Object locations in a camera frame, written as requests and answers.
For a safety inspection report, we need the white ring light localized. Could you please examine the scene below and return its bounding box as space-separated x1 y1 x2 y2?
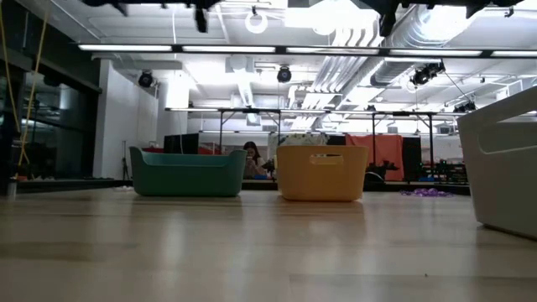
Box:
244 10 269 35

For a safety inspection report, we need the background black rig frame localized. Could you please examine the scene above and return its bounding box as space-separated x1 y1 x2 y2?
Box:
165 107 537 180

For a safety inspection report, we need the black ceiling spotlight cluster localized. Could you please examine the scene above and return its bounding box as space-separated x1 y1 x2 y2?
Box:
409 61 446 87
451 100 478 114

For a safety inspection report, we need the black monitor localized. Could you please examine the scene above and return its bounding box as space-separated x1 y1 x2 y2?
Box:
163 133 201 155

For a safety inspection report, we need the orange curtain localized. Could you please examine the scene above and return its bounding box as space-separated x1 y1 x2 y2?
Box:
345 133 405 182

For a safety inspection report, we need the orange plastic bin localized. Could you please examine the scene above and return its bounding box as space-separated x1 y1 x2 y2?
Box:
275 144 370 202

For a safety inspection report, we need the black tripod stand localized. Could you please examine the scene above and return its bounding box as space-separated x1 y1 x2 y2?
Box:
120 140 132 181

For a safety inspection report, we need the silver ventilation duct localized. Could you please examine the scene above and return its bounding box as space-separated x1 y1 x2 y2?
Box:
369 3 477 88

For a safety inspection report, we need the teal plastic bin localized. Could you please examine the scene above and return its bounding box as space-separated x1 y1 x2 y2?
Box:
128 146 248 198

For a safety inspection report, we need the black bar with light strips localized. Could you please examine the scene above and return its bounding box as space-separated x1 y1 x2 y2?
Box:
77 43 537 60

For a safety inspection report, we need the white plastic bin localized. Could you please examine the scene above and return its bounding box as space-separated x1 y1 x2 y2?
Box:
456 86 537 241

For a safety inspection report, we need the person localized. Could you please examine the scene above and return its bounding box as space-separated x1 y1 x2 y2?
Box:
242 141 268 180

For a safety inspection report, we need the black upright panel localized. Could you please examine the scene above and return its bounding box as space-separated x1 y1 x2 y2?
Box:
402 136 423 181

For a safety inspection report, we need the yellow extension cable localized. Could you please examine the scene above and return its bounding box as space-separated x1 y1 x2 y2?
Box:
0 0 48 180

